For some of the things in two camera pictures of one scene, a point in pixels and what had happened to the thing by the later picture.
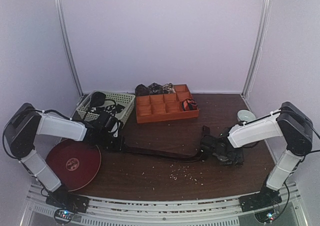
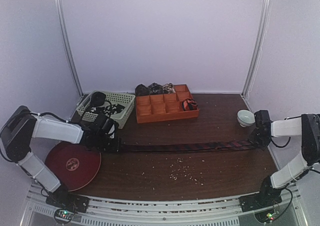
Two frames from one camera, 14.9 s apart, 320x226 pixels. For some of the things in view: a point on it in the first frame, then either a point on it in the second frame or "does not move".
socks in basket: (97, 99) does not move
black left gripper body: (109, 145) does not move
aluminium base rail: (210, 212) does not move
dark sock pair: (192, 158) → (185, 147)
